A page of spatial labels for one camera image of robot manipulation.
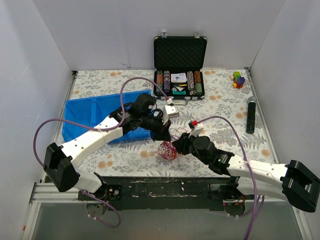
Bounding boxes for red wire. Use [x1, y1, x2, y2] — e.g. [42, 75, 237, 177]
[154, 127, 186, 161]

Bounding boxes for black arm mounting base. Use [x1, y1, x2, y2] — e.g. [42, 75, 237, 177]
[78, 176, 246, 215]

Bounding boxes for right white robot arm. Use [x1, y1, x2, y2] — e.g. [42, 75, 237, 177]
[172, 133, 320, 213]

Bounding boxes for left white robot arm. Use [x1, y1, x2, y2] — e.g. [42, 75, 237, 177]
[43, 93, 179, 200]

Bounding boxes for floral table mat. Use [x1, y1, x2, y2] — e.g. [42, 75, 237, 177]
[68, 68, 277, 177]

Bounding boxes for playing card deck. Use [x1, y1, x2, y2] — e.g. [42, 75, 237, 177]
[170, 72, 187, 83]

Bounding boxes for blue plastic divided bin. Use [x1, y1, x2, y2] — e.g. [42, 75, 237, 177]
[62, 90, 151, 144]

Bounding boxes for black handheld microphone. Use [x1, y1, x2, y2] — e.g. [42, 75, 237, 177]
[246, 96, 257, 134]

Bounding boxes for black poker chip case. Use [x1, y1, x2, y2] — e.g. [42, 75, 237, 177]
[153, 33, 208, 101]

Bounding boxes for colourful toy block train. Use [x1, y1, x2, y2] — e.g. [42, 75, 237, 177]
[230, 71, 246, 89]

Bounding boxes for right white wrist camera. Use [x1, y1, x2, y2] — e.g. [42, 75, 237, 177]
[188, 120, 204, 137]

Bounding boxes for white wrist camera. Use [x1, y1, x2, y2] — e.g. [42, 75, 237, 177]
[188, 120, 204, 137]
[162, 105, 180, 125]

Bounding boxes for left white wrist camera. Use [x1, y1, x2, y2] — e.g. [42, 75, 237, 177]
[162, 105, 180, 125]

